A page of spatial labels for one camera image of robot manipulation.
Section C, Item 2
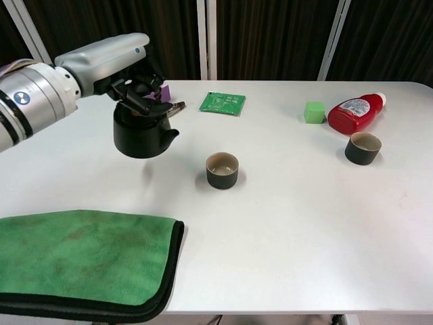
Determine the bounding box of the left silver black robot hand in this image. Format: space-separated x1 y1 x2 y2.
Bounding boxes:
53 32 174 118

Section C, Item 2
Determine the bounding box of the black teapot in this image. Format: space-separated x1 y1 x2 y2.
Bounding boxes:
112 81 179 159

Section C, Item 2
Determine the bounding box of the brown cup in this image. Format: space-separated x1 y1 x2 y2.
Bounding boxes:
205 152 240 190
344 132 383 166

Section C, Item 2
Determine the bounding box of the black pleated curtain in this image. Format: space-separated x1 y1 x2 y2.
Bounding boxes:
0 0 41 68
215 0 339 81
326 0 433 89
23 0 206 81

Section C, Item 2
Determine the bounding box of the purple cardboard box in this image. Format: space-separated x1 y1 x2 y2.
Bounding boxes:
143 84 170 104

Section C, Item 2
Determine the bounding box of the orange correction tape dispenser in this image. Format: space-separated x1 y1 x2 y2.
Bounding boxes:
167 100 186 118

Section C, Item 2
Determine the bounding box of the green circuit board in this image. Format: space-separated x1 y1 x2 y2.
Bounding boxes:
198 91 247 118

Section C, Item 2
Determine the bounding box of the green cloth black trim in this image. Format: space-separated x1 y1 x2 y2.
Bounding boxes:
0 209 185 324

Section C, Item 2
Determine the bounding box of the green cube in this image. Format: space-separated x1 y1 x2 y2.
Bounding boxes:
304 101 326 125

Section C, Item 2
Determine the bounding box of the red ketchup bottle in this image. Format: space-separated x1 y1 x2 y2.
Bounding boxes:
327 91 388 136

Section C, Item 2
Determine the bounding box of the white frame post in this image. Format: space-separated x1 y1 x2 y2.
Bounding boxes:
196 0 218 81
5 0 57 67
317 0 351 81

